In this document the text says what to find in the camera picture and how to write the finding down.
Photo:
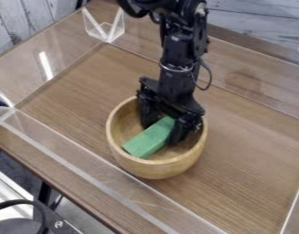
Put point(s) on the black table leg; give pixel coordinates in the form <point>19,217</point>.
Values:
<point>44,193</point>

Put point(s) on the brown wooden bowl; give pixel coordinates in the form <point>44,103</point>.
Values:
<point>171,160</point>

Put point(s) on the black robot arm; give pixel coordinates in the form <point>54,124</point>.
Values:
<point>182,19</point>

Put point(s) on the clear acrylic tray enclosure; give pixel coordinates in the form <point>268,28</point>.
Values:
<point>166,144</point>

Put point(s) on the green rectangular block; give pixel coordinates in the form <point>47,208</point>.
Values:
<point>150,141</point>

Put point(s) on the black metal base plate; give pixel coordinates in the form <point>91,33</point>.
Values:
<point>56,224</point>

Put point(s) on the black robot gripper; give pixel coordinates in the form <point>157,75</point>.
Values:
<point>170,95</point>

